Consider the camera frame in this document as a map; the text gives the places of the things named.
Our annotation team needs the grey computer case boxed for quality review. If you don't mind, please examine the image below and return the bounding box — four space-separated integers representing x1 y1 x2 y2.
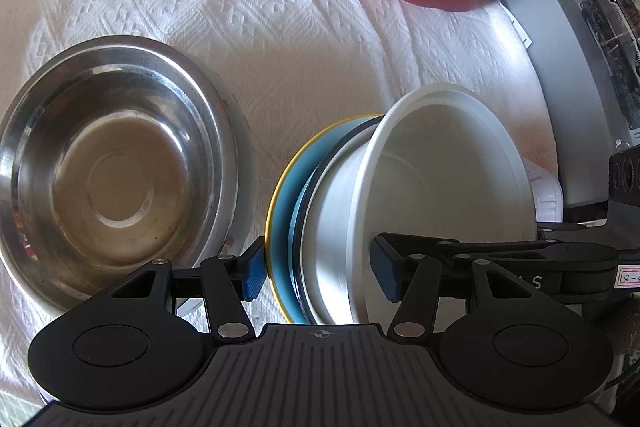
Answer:
500 0 640 208

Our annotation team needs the white plastic object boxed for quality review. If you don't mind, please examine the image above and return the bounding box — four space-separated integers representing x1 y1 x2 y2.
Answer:
522 159 564 229

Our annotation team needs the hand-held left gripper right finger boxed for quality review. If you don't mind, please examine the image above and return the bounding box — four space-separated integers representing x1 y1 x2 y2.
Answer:
371 239 502 339

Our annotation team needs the plain white bowl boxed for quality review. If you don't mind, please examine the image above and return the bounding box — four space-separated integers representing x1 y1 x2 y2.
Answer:
302 83 539 326

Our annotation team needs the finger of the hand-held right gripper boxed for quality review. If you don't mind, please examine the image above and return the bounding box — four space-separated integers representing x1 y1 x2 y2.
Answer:
376 231 608 269

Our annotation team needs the gold-rimmed blue plate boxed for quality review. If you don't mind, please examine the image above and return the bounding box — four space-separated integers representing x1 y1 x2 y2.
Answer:
265 113 382 324

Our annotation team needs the stainless steel bowl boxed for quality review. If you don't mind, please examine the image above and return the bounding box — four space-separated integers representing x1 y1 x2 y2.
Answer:
0 36 259 314

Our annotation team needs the white textured tablecloth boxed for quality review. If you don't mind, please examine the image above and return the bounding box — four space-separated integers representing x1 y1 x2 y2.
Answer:
0 0 566 408

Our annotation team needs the black-rimmed white bowl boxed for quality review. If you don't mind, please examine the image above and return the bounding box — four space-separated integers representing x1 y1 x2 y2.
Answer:
288 126 387 326

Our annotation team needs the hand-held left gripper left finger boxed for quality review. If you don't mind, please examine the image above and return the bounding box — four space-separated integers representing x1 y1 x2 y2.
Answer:
109 237 265 341

